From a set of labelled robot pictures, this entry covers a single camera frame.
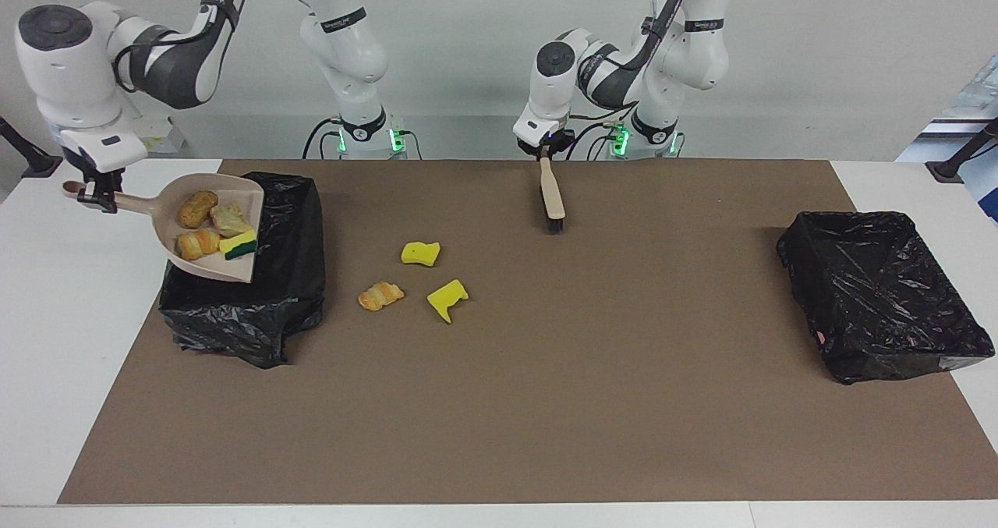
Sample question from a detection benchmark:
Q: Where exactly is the black base cable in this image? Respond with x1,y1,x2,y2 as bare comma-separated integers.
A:
302,117,423,161
565,119,628,161

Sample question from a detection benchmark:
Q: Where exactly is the black stand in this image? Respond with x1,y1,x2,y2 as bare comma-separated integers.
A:
0,116,63,179
925,119,998,184

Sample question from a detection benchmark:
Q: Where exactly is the tall bin with black bag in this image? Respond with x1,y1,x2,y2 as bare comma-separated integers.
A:
158,172,327,370

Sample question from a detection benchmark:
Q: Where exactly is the small croissant bread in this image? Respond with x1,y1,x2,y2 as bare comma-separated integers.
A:
358,282,405,312
174,228,222,261

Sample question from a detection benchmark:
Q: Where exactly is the green and yellow sponge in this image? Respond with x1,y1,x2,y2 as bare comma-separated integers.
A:
219,230,259,261

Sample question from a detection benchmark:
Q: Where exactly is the beige plastic dustpan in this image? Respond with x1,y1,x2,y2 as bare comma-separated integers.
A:
62,172,266,284

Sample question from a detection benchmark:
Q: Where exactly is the black left base cable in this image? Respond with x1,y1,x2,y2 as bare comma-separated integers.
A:
565,119,628,161

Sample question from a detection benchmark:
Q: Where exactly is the white box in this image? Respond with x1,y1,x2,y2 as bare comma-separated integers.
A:
129,116,186,154

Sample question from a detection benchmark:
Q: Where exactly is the brown oval bread roll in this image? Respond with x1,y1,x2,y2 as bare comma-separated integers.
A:
177,190,220,230

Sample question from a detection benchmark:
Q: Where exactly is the black right base cable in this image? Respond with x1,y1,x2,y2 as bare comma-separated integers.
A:
302,117,423,161

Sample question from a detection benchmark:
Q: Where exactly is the brown table mat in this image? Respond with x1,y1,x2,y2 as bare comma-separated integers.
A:
57,159,998,505

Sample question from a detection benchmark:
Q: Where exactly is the beige brush with black bristles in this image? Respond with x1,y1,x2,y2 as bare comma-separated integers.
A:
540,156,567,235

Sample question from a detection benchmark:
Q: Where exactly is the notched yellow sponge piece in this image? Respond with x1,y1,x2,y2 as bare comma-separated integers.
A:
426,279,470,324

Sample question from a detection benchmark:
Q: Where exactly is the shallow bin with black bag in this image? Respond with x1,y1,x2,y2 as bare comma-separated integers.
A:
777,211,996,385

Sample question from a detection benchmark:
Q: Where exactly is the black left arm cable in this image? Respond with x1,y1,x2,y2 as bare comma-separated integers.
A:
568,0,688,123

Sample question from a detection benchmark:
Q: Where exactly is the pale bread slice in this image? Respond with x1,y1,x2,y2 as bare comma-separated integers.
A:
209,203,254,239

